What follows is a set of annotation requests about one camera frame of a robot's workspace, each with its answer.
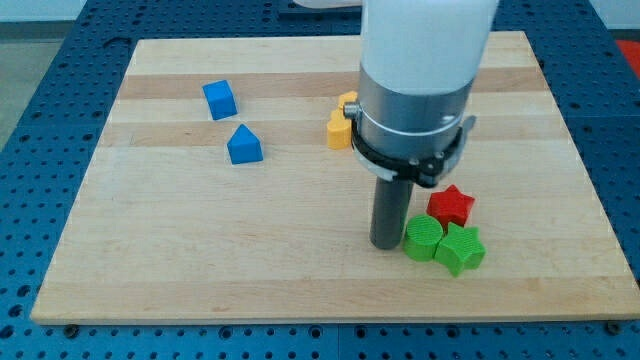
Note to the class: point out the green circle block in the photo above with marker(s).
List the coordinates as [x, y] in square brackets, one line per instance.
[422, 236]

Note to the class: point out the blue pentagon block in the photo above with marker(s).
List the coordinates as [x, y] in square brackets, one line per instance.
[244, 146]

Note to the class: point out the blue cube block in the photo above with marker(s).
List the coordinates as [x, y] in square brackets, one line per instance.
[220, 99]

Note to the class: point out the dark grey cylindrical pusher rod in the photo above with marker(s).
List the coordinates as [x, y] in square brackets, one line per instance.
[391, 201]

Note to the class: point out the yellow heart block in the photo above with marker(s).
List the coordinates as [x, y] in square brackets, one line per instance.
[338, 131]

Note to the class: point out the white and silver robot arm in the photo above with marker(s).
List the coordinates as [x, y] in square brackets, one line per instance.
[418, 63]

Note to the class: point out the red star block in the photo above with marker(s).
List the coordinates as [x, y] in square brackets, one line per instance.
[450, 206]

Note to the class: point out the wooden board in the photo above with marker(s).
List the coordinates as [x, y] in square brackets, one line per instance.
[166, 230]

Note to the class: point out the green star block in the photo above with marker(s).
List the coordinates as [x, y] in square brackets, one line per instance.
[460, 249]

